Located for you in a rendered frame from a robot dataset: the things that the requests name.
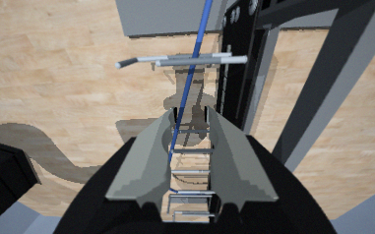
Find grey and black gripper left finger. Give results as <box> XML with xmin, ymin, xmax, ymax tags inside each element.
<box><xmin>53</xmin><ymin>107</ymin><xmax>177</xmax><ymax>234</ymax></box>

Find black network patch panel rack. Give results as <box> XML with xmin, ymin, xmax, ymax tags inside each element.
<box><xmin>115</xmin><ymin>0</ymin><xmax>375</xmax><ymax>222</ymax></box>

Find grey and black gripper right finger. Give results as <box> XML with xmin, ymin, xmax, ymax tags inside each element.
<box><xmin>205</xmin><ymin>105</ymin><xmax>338</xmax><ymax>234</ymax></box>

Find dark blue network cable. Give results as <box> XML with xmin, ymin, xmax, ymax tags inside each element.
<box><xmin>169</xmin><ymin>0</ymin><xmax>213</xmax><ymax>194</ymax></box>

